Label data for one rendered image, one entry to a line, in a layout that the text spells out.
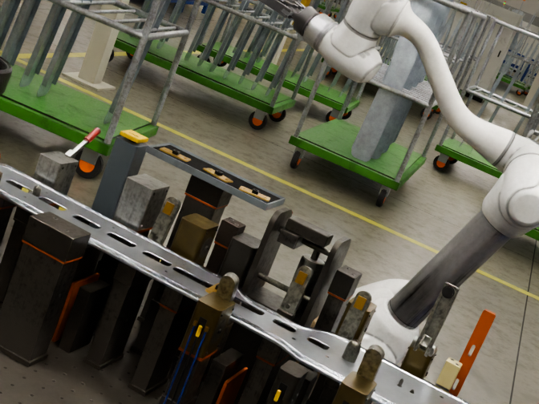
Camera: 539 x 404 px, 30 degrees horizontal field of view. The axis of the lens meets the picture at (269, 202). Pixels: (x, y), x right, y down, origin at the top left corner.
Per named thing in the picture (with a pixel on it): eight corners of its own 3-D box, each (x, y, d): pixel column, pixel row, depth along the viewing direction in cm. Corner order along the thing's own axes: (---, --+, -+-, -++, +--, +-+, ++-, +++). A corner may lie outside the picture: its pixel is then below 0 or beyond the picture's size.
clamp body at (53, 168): (-3, 276, 269) (38, 152, 260) (22, 268, 280) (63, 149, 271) (19, 288, 267) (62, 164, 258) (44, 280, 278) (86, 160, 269)
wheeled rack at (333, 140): (387, 213, 835) (475, 11, 791) (278, 164, 853) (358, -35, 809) (415, 182, 1015) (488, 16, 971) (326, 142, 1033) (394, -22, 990)
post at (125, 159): (63, 279, 283) (114, 135, 272) (78, 274, 290) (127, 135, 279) (85, 291, 281) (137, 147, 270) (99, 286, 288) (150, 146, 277)
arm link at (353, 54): (329, 52, 268) (353, 11, 261) (373, 87, 264) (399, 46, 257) (310, 58, 259) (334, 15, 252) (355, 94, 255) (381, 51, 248)
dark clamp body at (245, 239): (177, 370, 257) (230, 236, 248) (196, 358, 268) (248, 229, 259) (201, 383, 255) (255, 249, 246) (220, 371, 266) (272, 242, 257)
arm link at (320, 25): (326, 53, 267) (309, 39, 268) (345, 24, 263) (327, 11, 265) (312, 53, 258) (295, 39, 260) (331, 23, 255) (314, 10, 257)
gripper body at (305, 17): (297, 37, 260) (272, 16, 262) (311, 38, 267) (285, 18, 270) (314, 13, 257) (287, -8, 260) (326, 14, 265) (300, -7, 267)
